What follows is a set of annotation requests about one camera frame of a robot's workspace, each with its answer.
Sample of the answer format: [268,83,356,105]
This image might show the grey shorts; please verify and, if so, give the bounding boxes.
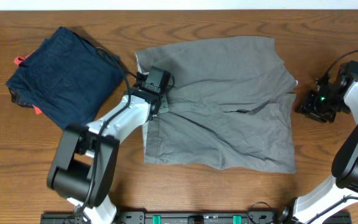
[135,36,297,174]

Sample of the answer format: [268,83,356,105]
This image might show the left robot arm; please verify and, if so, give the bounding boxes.
[40,67,175,223]

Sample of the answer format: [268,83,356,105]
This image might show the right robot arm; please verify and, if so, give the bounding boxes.
[280,60,358,223]

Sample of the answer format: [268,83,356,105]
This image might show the folded navy blue garment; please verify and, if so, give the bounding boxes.
[6,27,122,129]

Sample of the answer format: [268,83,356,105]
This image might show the folded red garment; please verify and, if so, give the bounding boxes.
[14,55,43,115]

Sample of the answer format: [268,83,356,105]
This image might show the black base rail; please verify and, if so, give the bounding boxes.
[40,208,352,224]

